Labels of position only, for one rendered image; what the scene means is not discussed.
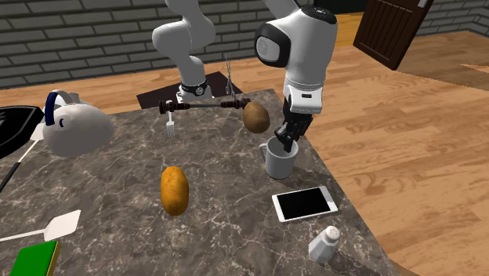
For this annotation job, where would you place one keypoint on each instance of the dark brown wooden door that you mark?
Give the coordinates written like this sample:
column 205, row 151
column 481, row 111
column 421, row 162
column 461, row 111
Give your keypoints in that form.
column 391, row 30

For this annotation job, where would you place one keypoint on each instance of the white mug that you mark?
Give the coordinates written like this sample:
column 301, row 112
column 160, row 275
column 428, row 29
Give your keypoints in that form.
column 281, row 164

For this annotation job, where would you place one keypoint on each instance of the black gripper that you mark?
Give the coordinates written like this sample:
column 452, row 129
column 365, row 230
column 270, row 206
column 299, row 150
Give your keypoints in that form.
column 298, row 121

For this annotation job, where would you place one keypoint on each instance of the green book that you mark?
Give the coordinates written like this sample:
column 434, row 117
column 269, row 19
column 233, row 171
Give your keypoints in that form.
column 34, row 260

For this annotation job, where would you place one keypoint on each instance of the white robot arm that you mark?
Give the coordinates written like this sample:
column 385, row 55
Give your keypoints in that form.
column 305, row 49

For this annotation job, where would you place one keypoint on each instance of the thin metal tongs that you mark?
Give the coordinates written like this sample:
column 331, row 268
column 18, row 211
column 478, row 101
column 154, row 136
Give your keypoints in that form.
column 229, row 78

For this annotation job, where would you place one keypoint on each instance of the orange-brown potato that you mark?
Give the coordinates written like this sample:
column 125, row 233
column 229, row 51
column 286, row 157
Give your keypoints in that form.
column 174, row 191

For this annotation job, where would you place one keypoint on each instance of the black pan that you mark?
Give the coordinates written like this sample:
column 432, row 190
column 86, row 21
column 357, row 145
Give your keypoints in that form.
column 17, row 124

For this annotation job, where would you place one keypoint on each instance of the silver fork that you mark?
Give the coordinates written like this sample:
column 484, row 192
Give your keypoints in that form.
column 170, row 128

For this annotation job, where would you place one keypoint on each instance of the white tablet with black screen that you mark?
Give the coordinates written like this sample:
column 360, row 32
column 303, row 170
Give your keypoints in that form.
column 304, row 203

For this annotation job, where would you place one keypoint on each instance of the dark rod-shaped kitchen tool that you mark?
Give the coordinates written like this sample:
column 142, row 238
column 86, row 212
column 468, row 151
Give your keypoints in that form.
column 198, row 105

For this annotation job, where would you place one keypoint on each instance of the dull brown potato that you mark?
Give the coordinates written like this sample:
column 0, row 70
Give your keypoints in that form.
column 256, row 117

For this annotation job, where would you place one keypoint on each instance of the white salt shaker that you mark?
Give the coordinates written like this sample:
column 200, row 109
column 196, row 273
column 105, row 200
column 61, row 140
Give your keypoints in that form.
column 323, row 246

